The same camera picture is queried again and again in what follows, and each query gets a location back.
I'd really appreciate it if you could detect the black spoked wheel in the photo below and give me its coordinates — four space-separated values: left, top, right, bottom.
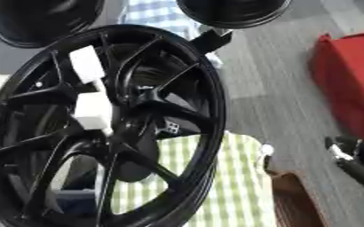
0 24 229 227

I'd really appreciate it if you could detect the brown wooden chair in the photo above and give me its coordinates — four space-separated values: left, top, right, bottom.
264 169 331 227

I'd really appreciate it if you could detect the black wheel holding bracket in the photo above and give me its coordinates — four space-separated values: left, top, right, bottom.
188 27 235 54

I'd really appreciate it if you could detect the black round wheel rim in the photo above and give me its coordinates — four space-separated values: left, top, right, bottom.
174 0 294 30
0 0 107 49

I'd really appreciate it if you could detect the red bag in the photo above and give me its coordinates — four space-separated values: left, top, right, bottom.
307 28 364 145

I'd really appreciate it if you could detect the white pin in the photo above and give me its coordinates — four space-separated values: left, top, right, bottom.
67 44 109 93
71 91 115 137

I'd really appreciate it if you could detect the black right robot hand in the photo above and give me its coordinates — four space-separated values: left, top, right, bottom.
323 135 364 200

